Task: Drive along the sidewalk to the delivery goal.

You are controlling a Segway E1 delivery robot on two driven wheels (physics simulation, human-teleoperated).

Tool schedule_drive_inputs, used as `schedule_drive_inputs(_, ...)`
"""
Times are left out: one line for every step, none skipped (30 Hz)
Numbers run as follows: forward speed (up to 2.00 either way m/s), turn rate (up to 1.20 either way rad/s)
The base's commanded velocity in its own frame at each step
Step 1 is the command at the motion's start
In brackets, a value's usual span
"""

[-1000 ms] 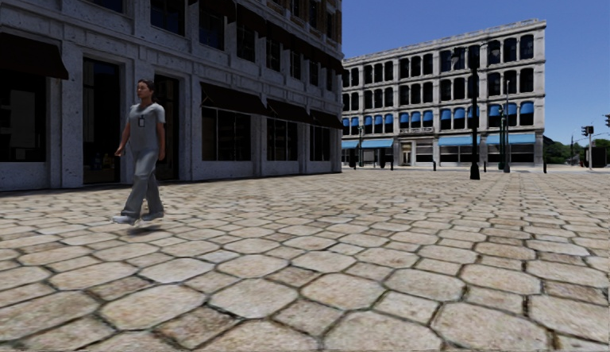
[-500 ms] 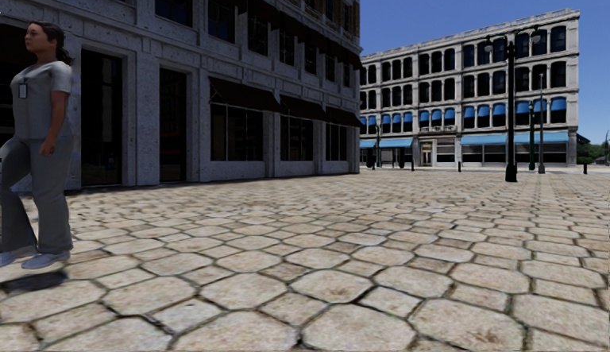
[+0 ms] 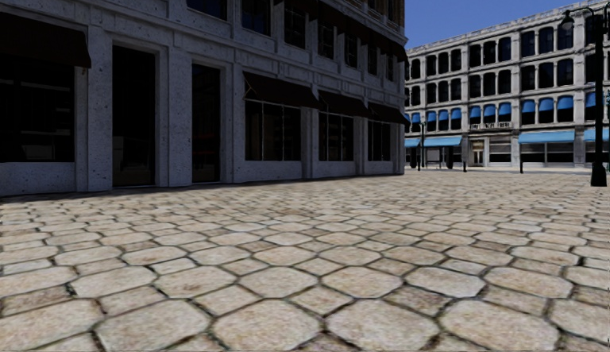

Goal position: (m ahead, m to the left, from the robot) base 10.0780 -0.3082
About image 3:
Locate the pale building with blue awnings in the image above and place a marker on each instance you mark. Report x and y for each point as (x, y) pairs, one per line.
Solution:
(505, 90)

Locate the black street lamp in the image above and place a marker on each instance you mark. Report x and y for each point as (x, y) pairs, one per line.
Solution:
(598, 113)

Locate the grey stone building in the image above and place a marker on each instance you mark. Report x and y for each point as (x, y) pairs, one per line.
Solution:
(200, 42)

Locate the grey street lamp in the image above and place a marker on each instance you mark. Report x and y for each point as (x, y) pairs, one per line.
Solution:
(422, 144)

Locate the black bus shelter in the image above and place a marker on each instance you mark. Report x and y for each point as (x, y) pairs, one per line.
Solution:
(441, 154)

